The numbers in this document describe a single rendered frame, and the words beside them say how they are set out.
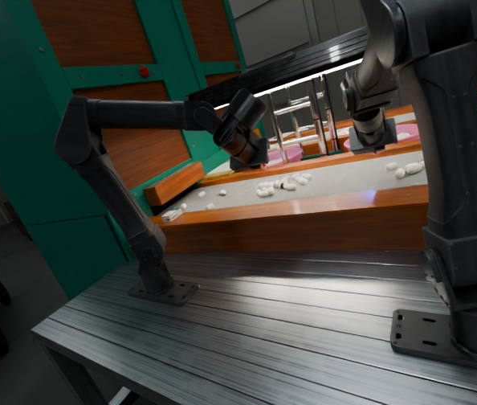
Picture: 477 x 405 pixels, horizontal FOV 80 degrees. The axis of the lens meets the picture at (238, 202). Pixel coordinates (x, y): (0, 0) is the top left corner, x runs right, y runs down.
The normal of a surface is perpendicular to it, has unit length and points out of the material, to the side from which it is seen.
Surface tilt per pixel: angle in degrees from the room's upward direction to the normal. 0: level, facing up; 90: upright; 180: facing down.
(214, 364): 0
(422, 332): 0
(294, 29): 90
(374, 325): 0
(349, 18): 90
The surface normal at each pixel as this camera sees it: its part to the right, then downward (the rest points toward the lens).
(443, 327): -0.29, -0.90
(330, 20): -0.50, 0.43
